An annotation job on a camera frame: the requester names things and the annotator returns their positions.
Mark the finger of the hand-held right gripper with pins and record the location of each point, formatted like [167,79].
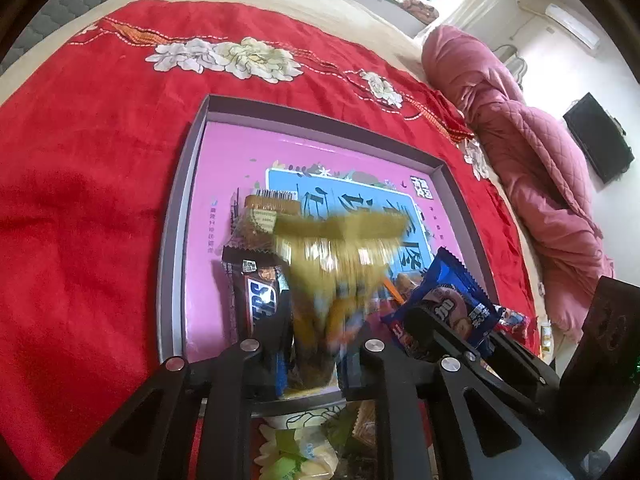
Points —
[525,375]
[440,335]

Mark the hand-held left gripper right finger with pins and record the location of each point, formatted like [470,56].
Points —
[400,385]

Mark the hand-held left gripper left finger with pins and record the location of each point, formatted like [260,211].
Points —
[235,370]

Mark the blue cookie packet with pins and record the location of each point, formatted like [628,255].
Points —
[450,290]

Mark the red white blue candy packet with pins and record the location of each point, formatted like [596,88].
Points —
[515,322]

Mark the brown chocolate bar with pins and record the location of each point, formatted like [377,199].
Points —
[257,290]

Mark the golden snack packet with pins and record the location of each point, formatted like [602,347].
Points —
[340,250]

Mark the clear biscuit packet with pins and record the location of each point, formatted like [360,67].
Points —
[262,215]

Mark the small yellow bottle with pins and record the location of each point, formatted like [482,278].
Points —
[546,335]

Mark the small brown snack packet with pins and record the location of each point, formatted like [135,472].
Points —
[364,422]

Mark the orange striped snack packet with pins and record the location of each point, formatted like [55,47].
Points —
[402,285]

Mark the green snack packet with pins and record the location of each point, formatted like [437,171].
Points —
[295,452]

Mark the pink quilt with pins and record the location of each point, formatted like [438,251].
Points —
[530,160]

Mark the pink book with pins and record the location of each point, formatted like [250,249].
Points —
[225,160]

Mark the black television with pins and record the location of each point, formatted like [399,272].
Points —
[600,137]

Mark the red floral blanket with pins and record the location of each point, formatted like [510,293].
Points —
[85,185]

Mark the clothes on windowsill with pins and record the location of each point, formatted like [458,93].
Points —
[420,10]

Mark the white air conditioner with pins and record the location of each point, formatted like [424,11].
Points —
[572,25]

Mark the grey quilted headboard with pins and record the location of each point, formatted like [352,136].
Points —
[55,10]

